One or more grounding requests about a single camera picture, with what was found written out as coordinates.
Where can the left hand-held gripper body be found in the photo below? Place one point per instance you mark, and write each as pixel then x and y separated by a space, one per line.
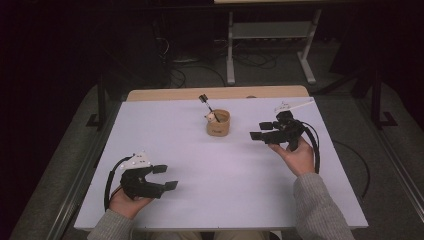
pixel 136 186

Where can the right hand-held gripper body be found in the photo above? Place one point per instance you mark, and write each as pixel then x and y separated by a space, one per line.
pixel 288 131

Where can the tan wooden pen holder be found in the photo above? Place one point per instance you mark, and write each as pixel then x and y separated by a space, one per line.
pixel 218 128

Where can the black stick with square head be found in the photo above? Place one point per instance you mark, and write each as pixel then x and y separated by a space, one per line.
pixel 208 106

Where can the person's left hand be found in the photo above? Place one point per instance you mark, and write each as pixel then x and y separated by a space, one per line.
pixel 126 206

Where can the person's right hand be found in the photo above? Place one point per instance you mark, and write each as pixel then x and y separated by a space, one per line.
pixel 300 160

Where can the black metal stand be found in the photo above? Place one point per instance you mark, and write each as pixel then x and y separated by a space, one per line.
pixel 376 100
pixel 101 100

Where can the metal floor rail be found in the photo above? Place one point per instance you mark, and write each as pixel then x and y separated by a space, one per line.
pixel 76 190
pixel 396 163

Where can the white metal desk frame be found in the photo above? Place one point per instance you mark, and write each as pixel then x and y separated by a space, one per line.
pixel 230 60

